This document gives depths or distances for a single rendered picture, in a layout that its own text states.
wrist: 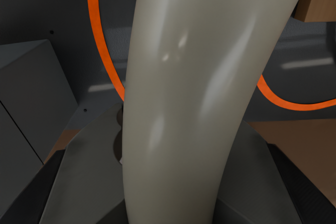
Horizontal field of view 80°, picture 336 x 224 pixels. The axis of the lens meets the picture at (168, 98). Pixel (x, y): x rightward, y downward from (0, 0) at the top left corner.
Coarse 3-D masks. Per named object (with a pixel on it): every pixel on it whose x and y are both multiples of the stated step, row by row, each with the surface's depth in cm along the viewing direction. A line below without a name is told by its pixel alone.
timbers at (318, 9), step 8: (304, 0) 85; (312, 0) 81; (320, 0) 81; (328, 0) 82; (296, 8) 90; (304, 8) 85; (312, 8) 83; (320, 8) 83; (328, 8) 83; (296, 16) 91; (304, 16) 85; (312, 16) 85; (320, 16) 85; (328, 16) 85
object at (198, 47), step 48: (144, 0) 3; (192, 0) 3; (240, 0) 3; (288, 0) 3; (144, 48) 4; (192, 48) 3; (240, 48) 3; (144, 96) 4; (192, 96) 4; (240, 96) 4; (144, 144) 4; (192, 144) 4; (144, 192) 5; (192, 192) 5
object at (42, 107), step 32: (0, 64) 71; (32, 64) 83; (0, 96) 66; (32, 96) 81; (64, 96) 104; (0, 128) 65; (32, 128) 79; (0, 160) 64; (32, 160) 77; (0, 192) 63
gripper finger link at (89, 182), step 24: (96, 120) 11; (120, 120) 12; (72, 144) 9; (96, 144) 9; (120, 144) 10; (72, 168) 8; (96, 168) 8; (120, 168) 8; (72, 192) 7; (96, 192) 7; (120, 192) 7; (48, 216) 6; (72, 216) 6; (96, 216) 6; (120, 216) 7
